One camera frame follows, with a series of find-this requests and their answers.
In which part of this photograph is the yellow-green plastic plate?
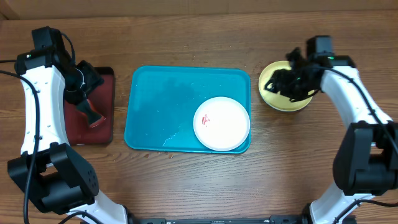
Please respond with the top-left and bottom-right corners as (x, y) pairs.
(258, 61), (312, 112)

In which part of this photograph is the white plastic plate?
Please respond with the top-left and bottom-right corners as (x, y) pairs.
(193, 96), (251, 152)

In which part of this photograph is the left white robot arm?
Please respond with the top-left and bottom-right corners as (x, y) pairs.
(7, 50), (138, 223)

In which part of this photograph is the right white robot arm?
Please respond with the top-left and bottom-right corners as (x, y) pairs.
(259, 48), (397, 223)

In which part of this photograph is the black tray with red water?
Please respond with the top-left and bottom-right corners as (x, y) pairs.
(63, 67), (115, 146)

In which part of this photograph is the teal plastic tray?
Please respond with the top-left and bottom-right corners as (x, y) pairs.
(124, 65), (251, 154)

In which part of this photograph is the brown cardboard back panel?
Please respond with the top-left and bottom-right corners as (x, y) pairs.
(1, 0), (397, 20)

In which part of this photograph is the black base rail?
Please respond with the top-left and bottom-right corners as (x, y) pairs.
(139, 215), (311, 224)

